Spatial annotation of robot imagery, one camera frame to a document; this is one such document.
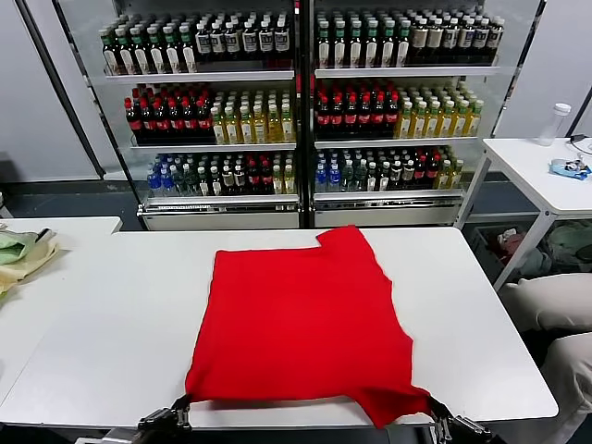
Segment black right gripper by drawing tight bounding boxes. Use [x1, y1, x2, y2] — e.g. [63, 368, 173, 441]
[428, 401, 494, 444]

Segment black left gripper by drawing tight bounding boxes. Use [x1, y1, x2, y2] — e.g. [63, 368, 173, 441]
[137, 393, 192, 434]

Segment red shirt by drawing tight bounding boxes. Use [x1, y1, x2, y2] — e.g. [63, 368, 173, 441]
[184, 225, 434, 430]

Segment grey green clothes pile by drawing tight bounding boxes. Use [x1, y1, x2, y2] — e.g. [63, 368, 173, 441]
[520, 247, 555, 279]

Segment person in beige trousers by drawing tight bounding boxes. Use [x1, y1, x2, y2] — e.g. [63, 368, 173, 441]
[499, 272, 592, 444]

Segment black storage crate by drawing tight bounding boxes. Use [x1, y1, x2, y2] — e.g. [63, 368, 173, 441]
[465, 223, 526, 279]

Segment dark red garment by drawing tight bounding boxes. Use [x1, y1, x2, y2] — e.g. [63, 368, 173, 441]
[497, 229, 527, 256]

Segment green and yellow cloths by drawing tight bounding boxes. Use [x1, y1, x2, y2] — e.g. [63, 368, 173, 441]
[0, 227, 61, 300]

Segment white cooler shelf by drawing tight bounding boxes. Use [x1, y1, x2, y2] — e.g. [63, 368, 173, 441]
[314, 135, 480, 150]
[314, 65, 502, 80]
[312, 187, 464, 202]
[104, 68, 296, 85]
[129, 141, 298, 154]
[140, 192, 301, 208]

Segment green garment pile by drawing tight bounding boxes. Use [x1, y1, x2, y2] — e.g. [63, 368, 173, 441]
[545, 219, 592, 275]

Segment light green garment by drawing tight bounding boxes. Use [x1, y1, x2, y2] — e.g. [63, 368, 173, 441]
[0, 230, 39, 266]

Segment white side table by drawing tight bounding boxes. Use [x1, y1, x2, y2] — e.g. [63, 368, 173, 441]
[455, 136, 592, 291]

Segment blue snack packet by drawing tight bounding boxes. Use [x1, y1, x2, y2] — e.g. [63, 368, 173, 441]
[549, 157, 592, 181]

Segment clear bottle white cap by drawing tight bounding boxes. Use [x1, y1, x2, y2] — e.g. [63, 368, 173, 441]
[537, 102, 573, 148]

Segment green cap tea bottle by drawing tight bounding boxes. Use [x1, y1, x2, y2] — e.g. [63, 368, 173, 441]
[161, 24, 180, 74]
[115, 27, 133, 75]
[380, 18, 397, 68]
[146, 25, 164, 74]
[396, 18, 412, 68]
[349, 18, 364, 69]
[364, 18, 380, 69]
[129, 26, 148, 75]
[178, 23, 197, 73]
[332, 18, 348, 69]
[316, 18, 332, 69]
[101, 28, 119, 75]

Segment dark bottle white label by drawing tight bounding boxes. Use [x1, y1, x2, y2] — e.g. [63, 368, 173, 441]
[241, 18, 258, 70]
[273, 16, 291, 70]
[194, 18, 212, 70]
[225, 18, 241, 70]
[257, 17, 275, 70]
[210, 18, 227, 70]

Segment dark bottle beige label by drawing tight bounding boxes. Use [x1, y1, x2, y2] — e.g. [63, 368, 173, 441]
[412, 17, 429, 66]
[488, 16, 505, 64]
[458, 17, 475, 65]
[427, 17, 444, 66]
[474, 17, 490, 65]
[442, 17, 459, 66]

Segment white cable black plug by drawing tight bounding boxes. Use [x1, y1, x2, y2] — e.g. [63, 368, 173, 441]
[569, 132, 592, 156]

